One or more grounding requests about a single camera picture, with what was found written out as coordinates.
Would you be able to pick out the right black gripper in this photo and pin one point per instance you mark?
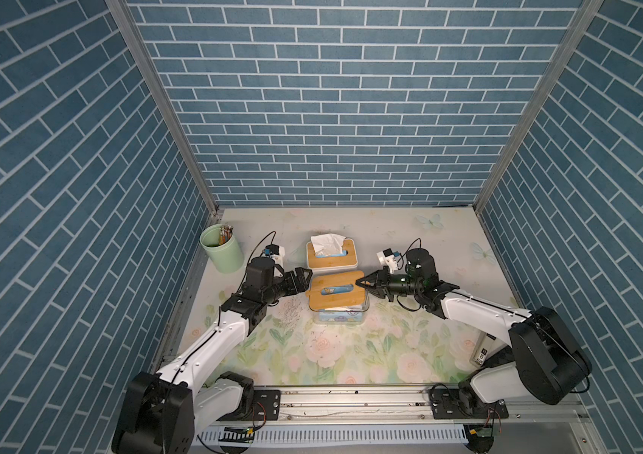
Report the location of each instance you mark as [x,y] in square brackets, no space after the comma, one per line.
[380,279]

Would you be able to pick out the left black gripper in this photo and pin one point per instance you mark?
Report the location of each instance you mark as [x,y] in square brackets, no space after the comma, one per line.
[301,286]

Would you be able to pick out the bamboo tissue box lid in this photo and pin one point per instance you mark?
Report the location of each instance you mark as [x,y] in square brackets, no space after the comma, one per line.
[338,260]

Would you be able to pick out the dark bamboo lid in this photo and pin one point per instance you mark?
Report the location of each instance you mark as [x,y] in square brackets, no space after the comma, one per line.
[336,292]

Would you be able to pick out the blue tissue pack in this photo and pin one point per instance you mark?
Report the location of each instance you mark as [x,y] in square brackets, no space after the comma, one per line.
[352,316]
[328,245]

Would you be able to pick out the clear plastic tissue box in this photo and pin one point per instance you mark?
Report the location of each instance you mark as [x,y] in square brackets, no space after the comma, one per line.
[365,305]

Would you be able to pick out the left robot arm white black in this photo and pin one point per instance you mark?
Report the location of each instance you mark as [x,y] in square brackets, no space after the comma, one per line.
[164,411]

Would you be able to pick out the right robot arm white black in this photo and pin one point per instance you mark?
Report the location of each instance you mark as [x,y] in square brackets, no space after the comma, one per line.
[540,358]

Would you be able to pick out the small grey box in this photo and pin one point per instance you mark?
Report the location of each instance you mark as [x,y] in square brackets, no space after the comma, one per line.
[483,349]

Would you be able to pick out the green pen cup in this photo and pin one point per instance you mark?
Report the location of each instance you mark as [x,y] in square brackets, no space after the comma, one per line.
[227,258]

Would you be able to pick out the pens in cup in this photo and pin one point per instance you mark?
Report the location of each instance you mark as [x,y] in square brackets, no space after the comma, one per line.
[225,234]

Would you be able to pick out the green circuit board left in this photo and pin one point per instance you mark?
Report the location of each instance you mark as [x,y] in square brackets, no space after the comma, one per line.
[237,435]

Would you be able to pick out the green circuit board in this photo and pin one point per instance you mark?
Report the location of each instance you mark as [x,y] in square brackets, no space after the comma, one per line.
[237,435]
[478,432]

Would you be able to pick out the green circuit board right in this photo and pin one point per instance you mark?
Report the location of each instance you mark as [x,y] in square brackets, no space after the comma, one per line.
[478,432]

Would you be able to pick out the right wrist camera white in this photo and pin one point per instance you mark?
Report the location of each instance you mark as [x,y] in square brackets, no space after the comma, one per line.
[393,260]

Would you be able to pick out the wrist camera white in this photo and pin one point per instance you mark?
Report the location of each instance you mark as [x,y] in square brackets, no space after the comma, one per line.
[393,260]
[276,253]

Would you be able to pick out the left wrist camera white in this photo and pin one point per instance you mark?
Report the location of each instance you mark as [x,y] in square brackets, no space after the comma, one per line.
[276,253]

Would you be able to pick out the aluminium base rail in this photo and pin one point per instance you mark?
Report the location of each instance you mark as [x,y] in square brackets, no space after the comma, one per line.
[397,404]

